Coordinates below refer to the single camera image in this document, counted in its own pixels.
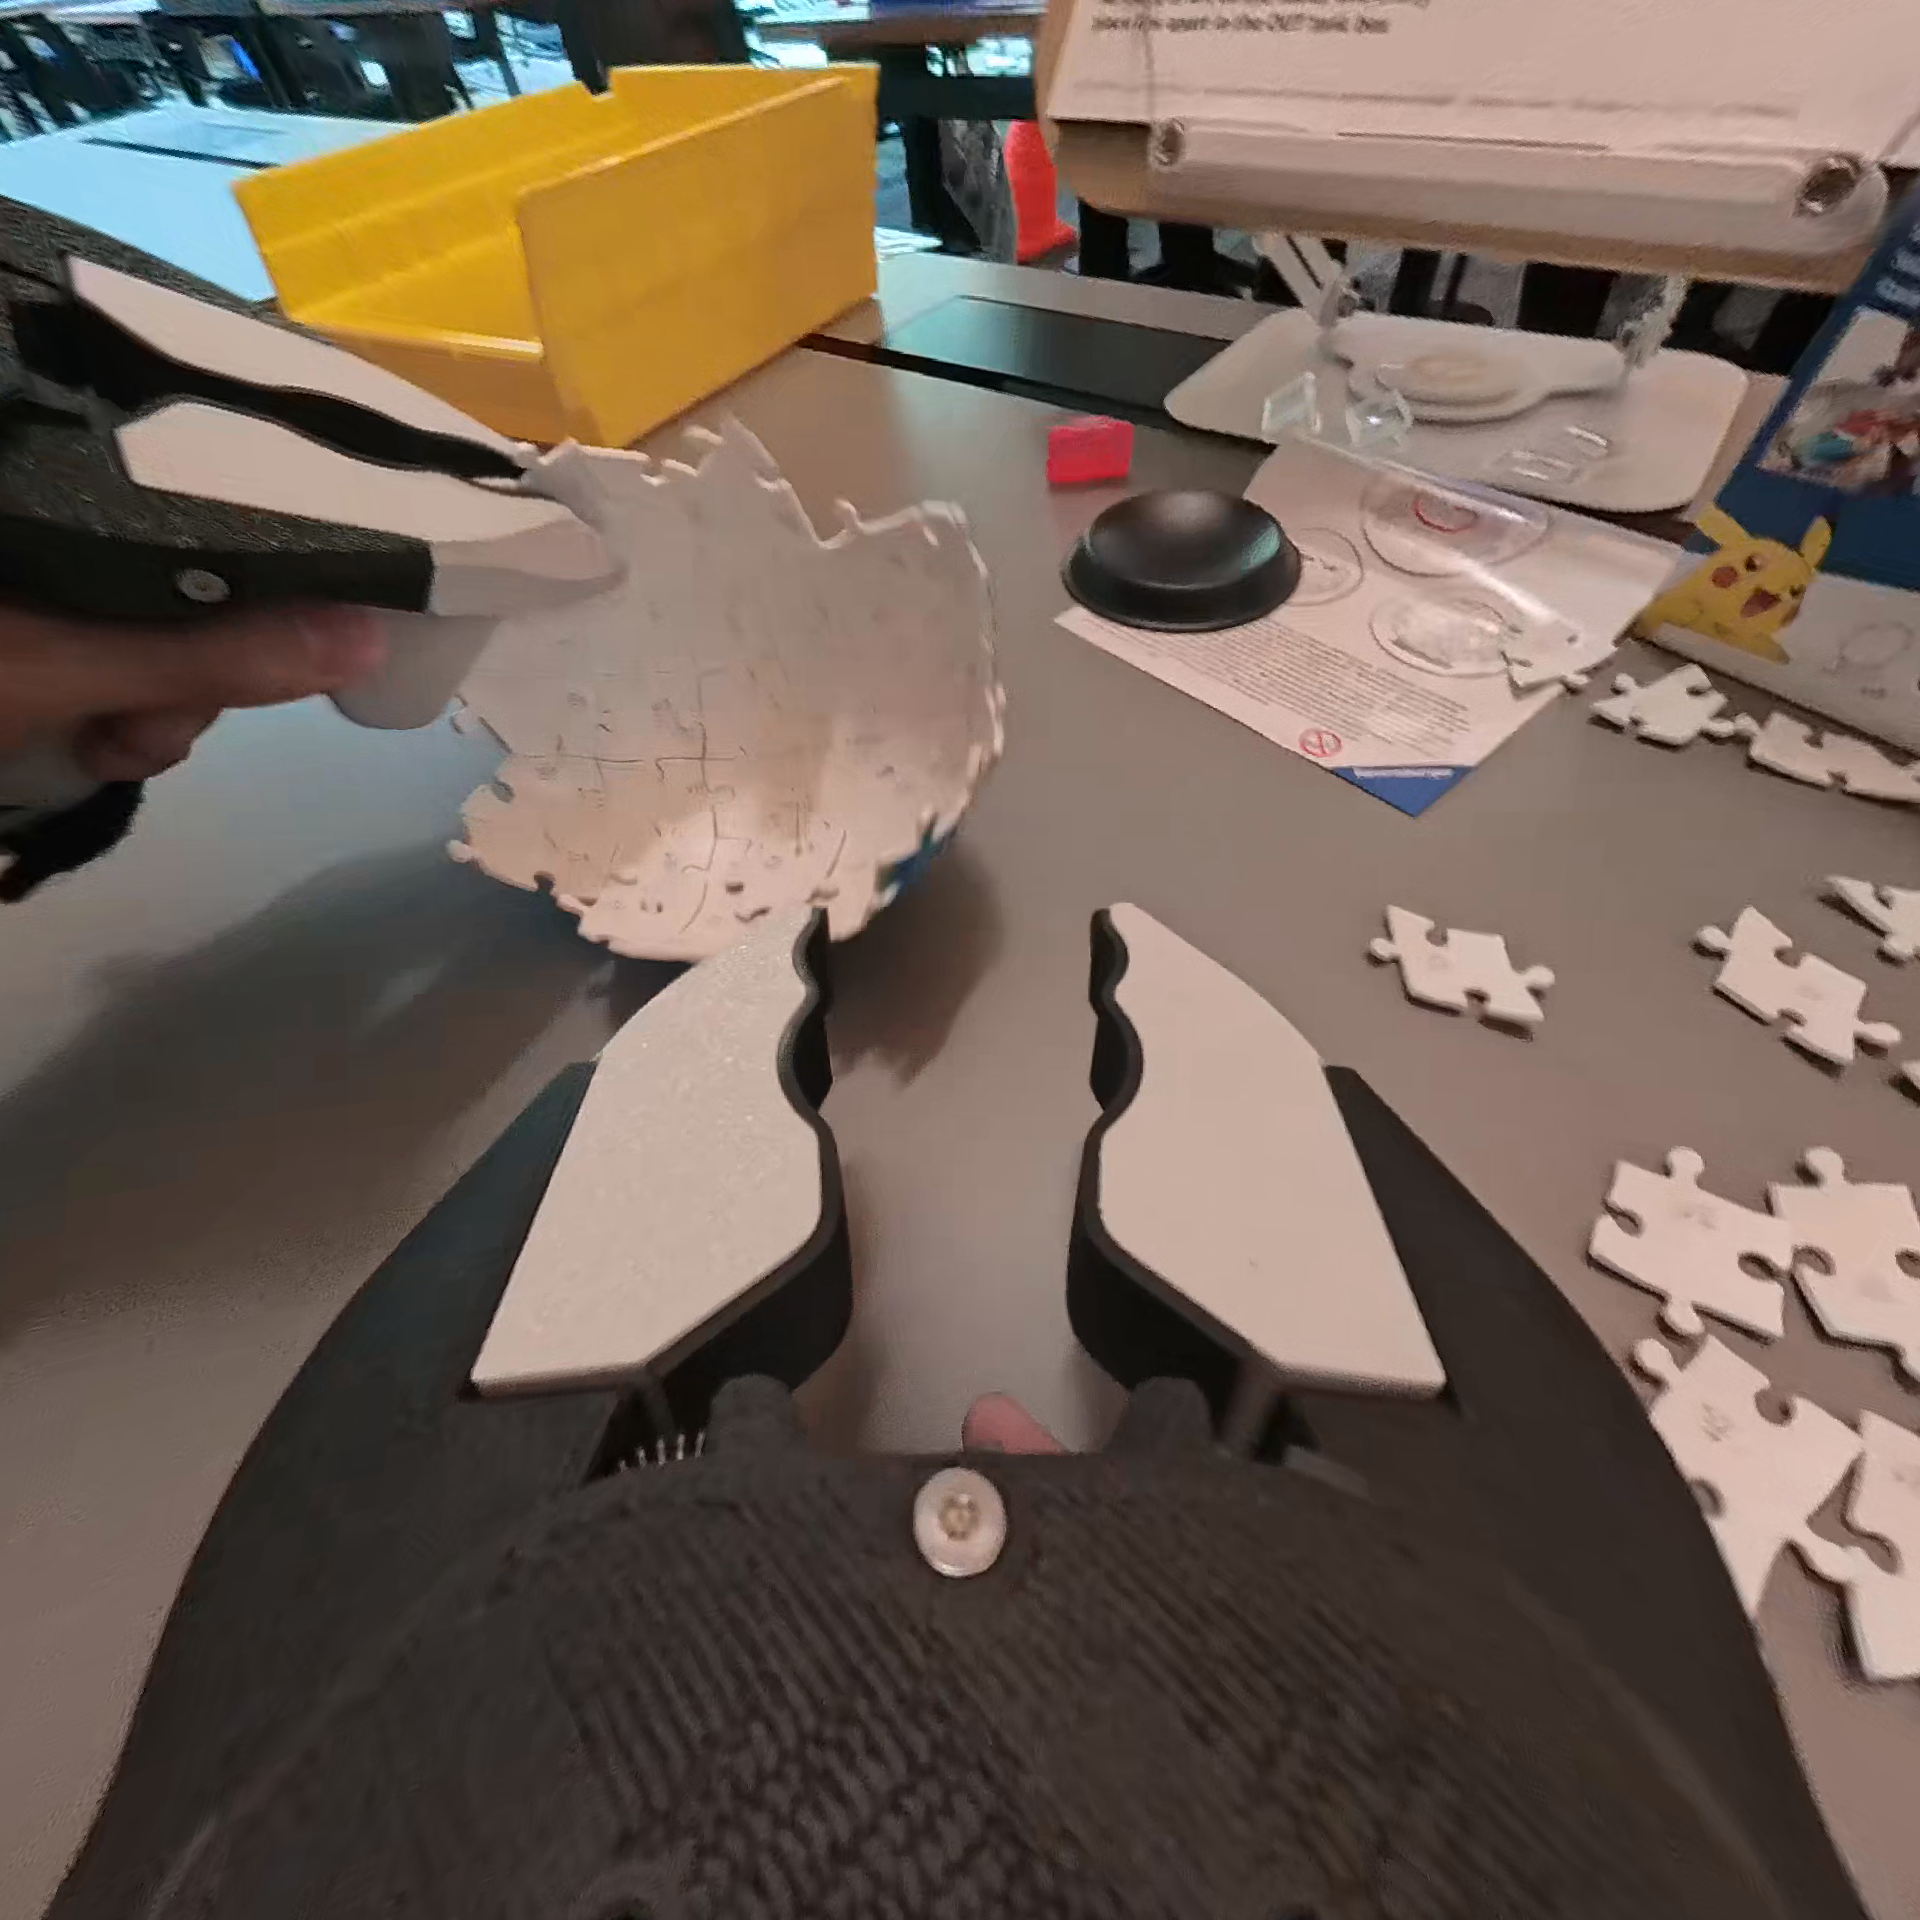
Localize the blue puzzle box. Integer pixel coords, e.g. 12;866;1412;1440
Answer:
1631;195;1920;717

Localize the folded paper leaflet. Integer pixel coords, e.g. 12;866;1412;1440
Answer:
1054;435;1684;821

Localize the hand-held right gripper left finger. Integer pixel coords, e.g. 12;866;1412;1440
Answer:
468;907;855;1402

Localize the clear plastic stand tray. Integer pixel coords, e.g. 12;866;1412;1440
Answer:
1160;303;1752;514

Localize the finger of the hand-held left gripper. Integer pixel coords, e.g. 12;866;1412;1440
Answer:
64;256;530;482
111;399;627;731

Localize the white paddle-shaped holder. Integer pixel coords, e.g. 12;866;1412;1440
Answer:
1316;320;1631;429

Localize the grey partial puzzle ball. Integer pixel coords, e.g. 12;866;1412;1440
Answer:
445;415;1010;965

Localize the person's left hand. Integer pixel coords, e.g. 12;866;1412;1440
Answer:
0;608;395;783

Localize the yellow plastic bin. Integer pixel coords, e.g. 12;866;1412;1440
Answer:
231;63;883;452

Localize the black dome stand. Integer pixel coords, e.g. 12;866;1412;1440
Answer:
1061;486;1304;634

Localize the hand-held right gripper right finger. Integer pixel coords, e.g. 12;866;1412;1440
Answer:
1068;902;1450;1403

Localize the orange cone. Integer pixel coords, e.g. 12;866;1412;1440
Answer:
998;118;1082;267

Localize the pile of loose puzzle pieces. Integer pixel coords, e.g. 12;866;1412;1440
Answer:
1364;622;1920;1685

